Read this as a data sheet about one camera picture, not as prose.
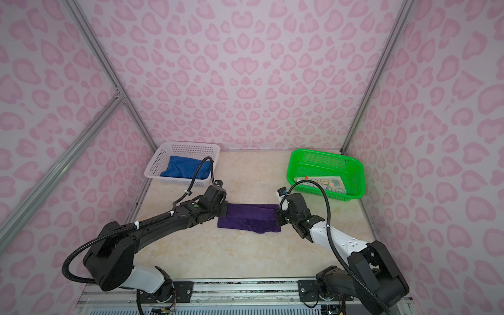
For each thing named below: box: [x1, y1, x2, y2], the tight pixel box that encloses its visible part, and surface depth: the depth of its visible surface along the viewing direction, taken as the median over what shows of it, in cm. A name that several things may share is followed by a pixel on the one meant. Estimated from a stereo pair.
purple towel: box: [217, 203, 282, 234], surface depth 91 cm
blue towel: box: [159, 155, 211, 180], surface depth 112 cm
